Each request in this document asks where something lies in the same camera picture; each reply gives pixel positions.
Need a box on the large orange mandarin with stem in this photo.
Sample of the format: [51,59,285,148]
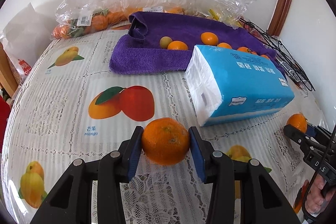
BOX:
[286,113,307,134]

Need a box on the textured orange mandarin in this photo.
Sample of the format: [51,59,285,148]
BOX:
[141,118,190,165]

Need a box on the green-brown round fruit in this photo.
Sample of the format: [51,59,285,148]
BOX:
[159,36,173,49]

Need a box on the small smooth orange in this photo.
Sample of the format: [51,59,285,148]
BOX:
[201,32,219,46]

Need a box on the right hand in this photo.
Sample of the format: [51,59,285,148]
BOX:
[305,174,335,215]

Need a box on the blue tissue pack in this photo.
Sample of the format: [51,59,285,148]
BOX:
[185,45,294,126]

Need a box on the purple towel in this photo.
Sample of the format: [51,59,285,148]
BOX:
[109,11,276,75]

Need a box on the wooden chair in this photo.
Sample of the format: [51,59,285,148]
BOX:
[0,44,18,98]

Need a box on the clear bag of mandarins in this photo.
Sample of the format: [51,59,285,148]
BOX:
[52,0,126,39]

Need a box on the white paper bag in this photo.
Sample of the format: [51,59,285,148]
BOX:
[1,3,56,79]

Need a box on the black cable bundle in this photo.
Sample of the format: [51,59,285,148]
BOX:
[239,17,316,92]

